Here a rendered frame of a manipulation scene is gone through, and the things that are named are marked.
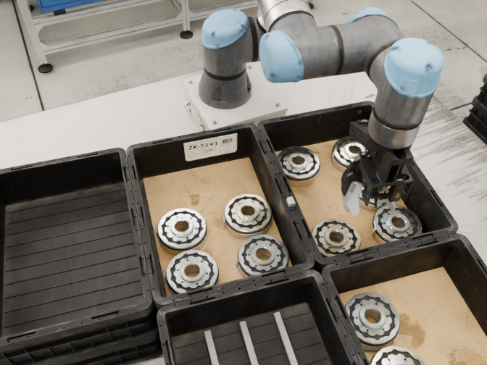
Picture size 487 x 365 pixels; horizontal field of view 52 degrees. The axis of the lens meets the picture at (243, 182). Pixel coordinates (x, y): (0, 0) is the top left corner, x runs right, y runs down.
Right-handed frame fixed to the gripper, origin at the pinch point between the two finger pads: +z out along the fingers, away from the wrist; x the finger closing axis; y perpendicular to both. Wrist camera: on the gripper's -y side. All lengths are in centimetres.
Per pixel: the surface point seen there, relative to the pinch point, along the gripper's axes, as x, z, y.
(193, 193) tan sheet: -31.0, 14.4, -19.2
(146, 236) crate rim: -41.3, 4.4, -2.3
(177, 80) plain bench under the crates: -30, 27, -77
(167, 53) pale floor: -31, 97, -192
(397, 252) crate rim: 4.6, 4.5, 9.4
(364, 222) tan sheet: 5.1, 14.4, -4.6
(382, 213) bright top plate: 8.5, 11.5, -4.4
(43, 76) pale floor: -100, 97, -182
